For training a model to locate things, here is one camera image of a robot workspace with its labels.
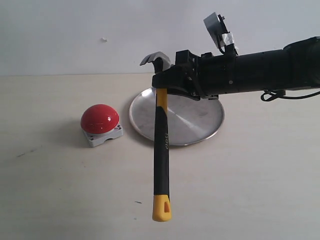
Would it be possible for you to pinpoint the round stainless steel plate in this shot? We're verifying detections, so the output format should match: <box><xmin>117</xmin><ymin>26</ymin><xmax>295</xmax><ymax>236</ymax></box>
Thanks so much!
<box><xmin>128</xmin><ymin>88</ymin><xmax>225</xmax><ymax>147</ymax></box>

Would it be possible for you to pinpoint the yellow black claw hammer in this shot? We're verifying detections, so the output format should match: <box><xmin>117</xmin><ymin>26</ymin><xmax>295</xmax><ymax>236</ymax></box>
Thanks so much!
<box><xmin>139</xmin><ymin>51</ymin><xmax>173</xmax><ymax>223</ymax></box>

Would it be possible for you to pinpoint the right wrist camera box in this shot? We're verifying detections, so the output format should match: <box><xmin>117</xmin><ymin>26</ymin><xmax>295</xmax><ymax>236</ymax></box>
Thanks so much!
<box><xmin>203</xmin><ymin>12</ymin><xmax>238</xmax><ymax>56</ymax></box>

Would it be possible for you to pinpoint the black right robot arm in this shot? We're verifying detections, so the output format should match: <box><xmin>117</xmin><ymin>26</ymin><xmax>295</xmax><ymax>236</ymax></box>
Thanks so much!
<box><xmin>151</xmin><ymin>36</ymin><xmax>320</xmax><ymax>101</ymax></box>

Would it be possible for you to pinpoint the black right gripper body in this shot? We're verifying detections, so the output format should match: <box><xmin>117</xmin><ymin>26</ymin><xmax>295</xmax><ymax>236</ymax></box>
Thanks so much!
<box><xmin>192</xmin><ymin>52</ymin><xmax>237</xmax><ymax>98</ymax></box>

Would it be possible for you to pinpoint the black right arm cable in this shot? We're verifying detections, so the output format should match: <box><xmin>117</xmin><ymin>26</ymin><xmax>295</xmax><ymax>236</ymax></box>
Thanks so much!
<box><xmin>260</xmin><ymin>89</ymin><xmax>320</xmax><ymax>102</ymax></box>

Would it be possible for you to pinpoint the red dome push button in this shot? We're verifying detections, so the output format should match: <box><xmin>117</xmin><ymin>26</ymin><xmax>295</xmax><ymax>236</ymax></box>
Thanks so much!
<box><xmin>80</xmin><ymin>104</ymin><xmax>124</xmax><ymax>148</ymax></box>

